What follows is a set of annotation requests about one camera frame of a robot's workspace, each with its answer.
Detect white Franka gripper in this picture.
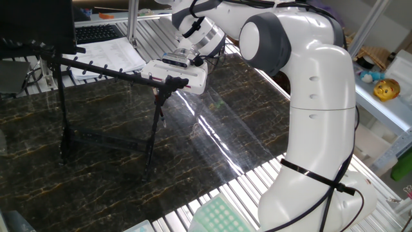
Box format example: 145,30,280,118
140,59,209,95

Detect black tripod stand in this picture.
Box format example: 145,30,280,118
0,38,191,182

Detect white paper stack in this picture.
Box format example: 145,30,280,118
64,37,147,81

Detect black keyboard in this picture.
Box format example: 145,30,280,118
74,24,125,45

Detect green pipette tip box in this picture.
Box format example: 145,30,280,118
189,193,258,232

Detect wooden pieces pile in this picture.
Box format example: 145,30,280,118
343,27,359,49

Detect black monitor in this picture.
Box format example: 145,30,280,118
0,0,78,56

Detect blue plush toy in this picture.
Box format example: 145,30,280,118
359,70,386,84

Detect wicker basket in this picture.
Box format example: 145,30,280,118
353,46,392,70

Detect grey flat pad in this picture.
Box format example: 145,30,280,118
0,60,32,96

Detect grey metal shelf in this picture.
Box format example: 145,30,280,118
353,64,412,175

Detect yellow pig toy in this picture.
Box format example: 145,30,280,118
373,79,401,102

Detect green plastic container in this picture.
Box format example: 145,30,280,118
390,151,412,182

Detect black camera cable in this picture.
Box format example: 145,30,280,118
191,44,228,70

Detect silver wrist camera blue ends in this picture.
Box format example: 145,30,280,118
162,48,201,68

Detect aluminium frame post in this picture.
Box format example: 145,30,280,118
347,0,393,59
127,0,140,43

